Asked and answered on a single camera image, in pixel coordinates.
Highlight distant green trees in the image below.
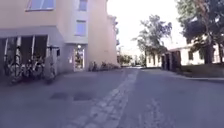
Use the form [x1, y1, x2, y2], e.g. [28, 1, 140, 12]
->
[117, 52, 134, 67]

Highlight cobblestone strip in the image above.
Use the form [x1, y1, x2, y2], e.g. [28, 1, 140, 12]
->
[63, 68, 139, 128]

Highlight grey kerb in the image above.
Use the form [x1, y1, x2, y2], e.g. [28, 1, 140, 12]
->
[141, 68, 224, 83]

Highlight bushes by building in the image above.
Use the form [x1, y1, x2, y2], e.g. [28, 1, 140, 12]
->
[88, 60, 120, 72]

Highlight beige building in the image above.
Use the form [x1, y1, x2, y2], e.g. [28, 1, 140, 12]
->
[0, 0, 120, 81]

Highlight row of parked bicycles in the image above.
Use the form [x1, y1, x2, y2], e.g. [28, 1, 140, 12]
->
[2, 54, 58, 84]

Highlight pale building with dark windows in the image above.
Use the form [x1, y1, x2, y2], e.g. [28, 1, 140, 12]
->
[145, 33, 224, 68]

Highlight grey asphalt road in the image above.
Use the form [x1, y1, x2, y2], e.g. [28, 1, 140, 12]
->
[0, 67, 224, 128]

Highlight large leafy tree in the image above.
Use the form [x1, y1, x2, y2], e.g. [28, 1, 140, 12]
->
[132, 14, 174, 67]

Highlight dark shed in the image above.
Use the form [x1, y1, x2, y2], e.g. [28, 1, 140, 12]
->
[161, 49, 183, 72]

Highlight dark square manhole cover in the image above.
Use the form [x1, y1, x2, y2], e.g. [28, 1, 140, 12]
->
[49, 91, 70, 101]
[72, 91, 96, 101]

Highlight grass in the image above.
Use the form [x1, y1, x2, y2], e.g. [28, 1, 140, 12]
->
[179, 63, 224, 79]

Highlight dark trees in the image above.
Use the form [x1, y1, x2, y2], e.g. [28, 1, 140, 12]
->
[174, 0, 224, 65]

